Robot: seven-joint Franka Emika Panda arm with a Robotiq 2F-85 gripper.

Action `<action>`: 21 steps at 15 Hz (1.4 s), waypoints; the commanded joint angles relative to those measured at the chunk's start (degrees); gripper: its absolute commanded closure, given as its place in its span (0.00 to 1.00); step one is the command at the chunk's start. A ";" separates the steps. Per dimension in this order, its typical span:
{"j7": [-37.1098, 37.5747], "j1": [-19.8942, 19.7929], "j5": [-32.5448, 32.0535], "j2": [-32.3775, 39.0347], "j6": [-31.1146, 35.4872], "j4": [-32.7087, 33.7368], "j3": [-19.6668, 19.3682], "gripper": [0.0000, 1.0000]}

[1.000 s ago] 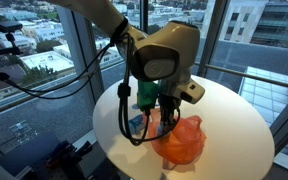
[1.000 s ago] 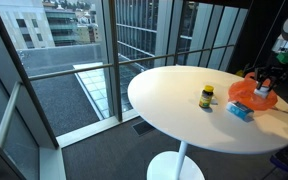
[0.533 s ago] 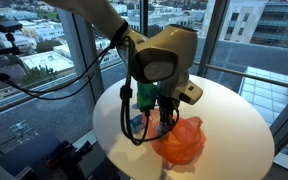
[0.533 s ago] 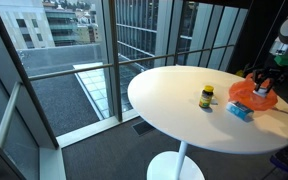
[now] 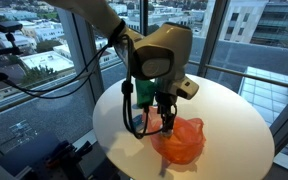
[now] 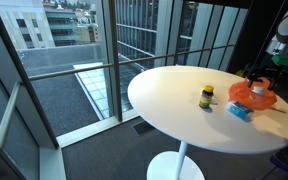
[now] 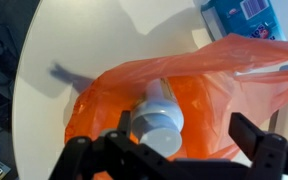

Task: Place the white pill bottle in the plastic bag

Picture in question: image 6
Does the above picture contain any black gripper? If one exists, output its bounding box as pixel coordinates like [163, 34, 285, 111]
[244, 64, 288, 92]

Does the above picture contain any orange plastic bag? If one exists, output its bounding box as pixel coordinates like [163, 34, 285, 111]
[228, 77, 278, 111]

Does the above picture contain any yellow-lid supplement bottle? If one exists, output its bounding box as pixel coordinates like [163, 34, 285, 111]
[198, 84, 215, 109]

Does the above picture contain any blue Mentos gum box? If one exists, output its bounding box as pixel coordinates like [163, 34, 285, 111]
[225, 100, 255, 122]

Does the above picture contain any floor air vent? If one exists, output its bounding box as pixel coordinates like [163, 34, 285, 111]
[131, 120, 156, 136]

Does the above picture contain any vertical grey window mullion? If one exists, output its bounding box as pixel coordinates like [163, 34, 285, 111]
[102, 0, 124, 123]

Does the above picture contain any metal window handrail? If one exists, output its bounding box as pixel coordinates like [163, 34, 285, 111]
[28, 43, 236, 82]

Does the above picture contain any dark diagonal window beam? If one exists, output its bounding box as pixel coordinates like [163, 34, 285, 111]
[0, 0, 60, 150]

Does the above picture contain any white table pedestal base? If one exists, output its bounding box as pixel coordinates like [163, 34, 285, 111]
[146, 140, 206, 180]

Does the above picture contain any white slanted railing post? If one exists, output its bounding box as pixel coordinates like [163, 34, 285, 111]
[0, 81, 22, 148]

